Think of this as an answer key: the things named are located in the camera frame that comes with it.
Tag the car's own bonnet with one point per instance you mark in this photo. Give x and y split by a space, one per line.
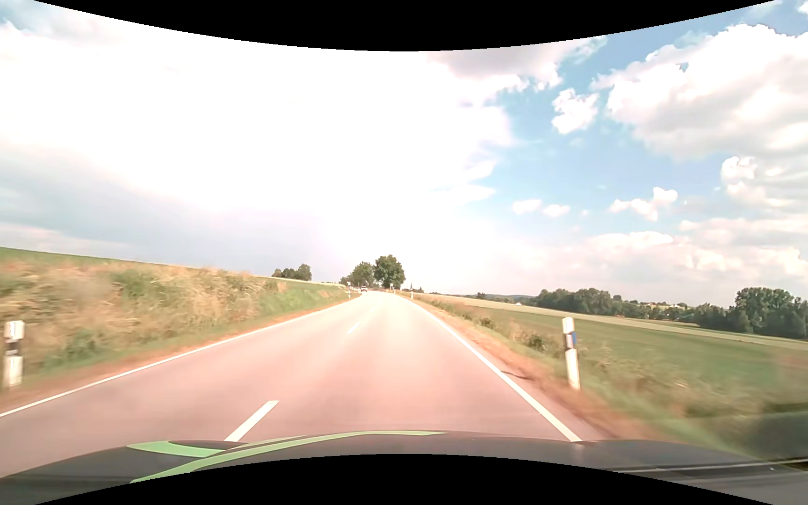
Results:
376 447

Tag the white marker post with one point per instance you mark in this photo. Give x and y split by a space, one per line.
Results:
12 354
571 354

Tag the road markings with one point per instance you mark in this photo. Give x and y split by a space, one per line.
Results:
252 420

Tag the grey asphalt road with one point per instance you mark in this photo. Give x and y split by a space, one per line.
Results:
369 358

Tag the line of distant trees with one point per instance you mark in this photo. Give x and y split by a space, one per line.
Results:
740 313

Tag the grass verge and field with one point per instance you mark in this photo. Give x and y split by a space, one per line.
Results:
656 365

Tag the group of trees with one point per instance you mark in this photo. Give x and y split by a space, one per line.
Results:
378 273

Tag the small clump of trees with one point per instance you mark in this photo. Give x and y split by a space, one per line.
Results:
293 273

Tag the dry grass bank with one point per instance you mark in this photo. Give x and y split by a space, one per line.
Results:
95 308

